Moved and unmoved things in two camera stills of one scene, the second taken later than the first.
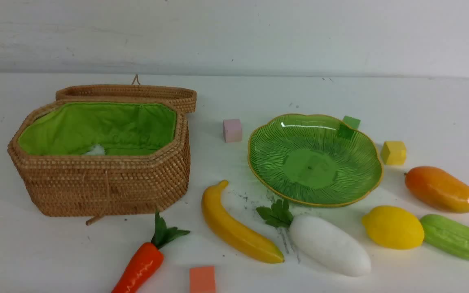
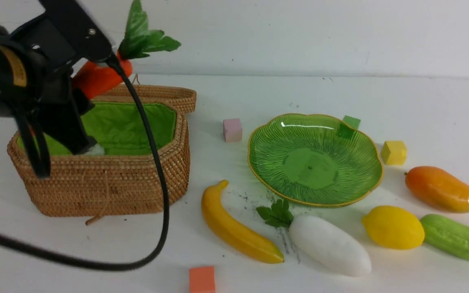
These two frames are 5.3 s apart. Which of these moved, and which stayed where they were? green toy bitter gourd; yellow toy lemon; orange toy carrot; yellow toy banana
Moved: orange toy carrot
Stayed: yellow toy banana; green toy bitter gourd; yellow toy lemon
